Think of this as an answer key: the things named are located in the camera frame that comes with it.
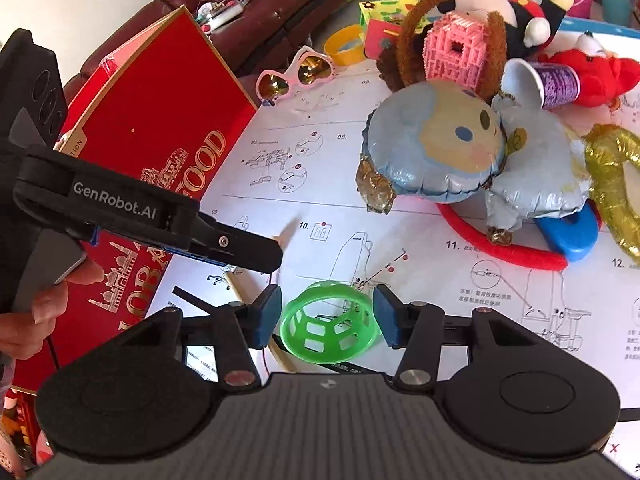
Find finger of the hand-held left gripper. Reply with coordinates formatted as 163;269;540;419
167;209;284;275

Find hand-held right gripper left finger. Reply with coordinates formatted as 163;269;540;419
117;284;283;393

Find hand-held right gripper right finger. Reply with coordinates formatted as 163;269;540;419
372;284;543;393

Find green plastic cage ball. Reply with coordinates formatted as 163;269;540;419
279;280;375;365

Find red cardboard box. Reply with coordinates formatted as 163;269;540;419
0;5;258;396

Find person's left hand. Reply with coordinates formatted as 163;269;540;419
0;257;106;361

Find red fuzzy headband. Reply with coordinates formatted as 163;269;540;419
435;200;571;272

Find pink heart-shaped sunglasses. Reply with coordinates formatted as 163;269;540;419
256;46;335;107

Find blue foil balloon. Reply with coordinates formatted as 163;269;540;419
356;79;593;246

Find blue plastic toy piece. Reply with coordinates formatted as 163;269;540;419
534;204;602;262

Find pile of small toys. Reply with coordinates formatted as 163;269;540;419
195;0;251;33

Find dark red leather sofa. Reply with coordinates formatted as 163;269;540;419
62;0;381;91

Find green yellow foam craft box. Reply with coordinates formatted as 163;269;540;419
359;0;431;61

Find pink building block toy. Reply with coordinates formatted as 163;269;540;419
422;11;493;83

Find gold foil balloon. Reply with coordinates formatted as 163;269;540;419
582;125;640;256

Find brown plush monkey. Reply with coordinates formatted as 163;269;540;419
376;0;511;101

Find purple can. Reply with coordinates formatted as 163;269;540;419
501;57;581;111

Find red plush toy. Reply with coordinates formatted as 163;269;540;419
537;30;640;108

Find black mouse plush red shorts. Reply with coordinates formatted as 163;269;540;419
435;0;576;58

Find blue children's table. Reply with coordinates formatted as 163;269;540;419
557;15;640;39

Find blue bucket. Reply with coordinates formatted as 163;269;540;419
597;0;638;26

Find yellow plastic ring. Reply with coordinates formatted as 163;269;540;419
323;24;366;66

